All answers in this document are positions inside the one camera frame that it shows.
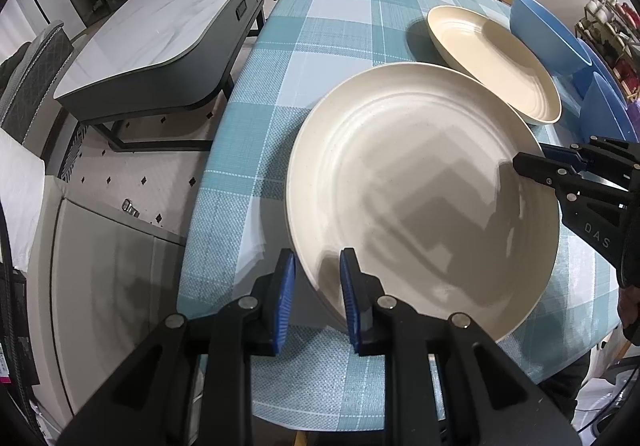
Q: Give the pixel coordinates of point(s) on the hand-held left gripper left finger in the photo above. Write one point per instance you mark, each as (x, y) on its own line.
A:
(282, 298)

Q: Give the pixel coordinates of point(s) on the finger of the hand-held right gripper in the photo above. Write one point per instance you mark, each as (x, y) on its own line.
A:
(575, 196)
(605, 156)

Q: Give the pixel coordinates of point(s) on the grey cabinet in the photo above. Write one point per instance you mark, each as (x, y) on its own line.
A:
(110, 286)

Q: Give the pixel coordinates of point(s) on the marble top coffee table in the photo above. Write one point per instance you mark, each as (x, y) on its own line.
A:
(150, 36)

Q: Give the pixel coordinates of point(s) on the teal plaid tablecloth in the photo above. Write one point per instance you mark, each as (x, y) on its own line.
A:
(310, 51)

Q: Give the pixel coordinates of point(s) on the blue bowl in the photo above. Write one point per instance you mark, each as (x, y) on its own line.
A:
(540, 26)
(607, 106)

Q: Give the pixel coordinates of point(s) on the grey quilted chair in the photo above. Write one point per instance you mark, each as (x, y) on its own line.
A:
(45, 61)

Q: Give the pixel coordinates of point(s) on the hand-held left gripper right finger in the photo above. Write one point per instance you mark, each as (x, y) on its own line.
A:
(349, 296)

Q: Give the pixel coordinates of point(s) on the small metal clasp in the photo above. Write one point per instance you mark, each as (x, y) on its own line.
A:
(130, 207)

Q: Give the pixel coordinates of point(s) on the person's right forearm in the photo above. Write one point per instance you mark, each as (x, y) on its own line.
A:
(631, 306)

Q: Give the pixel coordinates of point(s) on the cream plate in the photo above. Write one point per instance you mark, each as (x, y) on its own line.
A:
(425, 176)
(495, 61)

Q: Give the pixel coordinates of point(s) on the shoe rack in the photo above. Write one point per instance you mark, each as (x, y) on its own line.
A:
(615, 26)

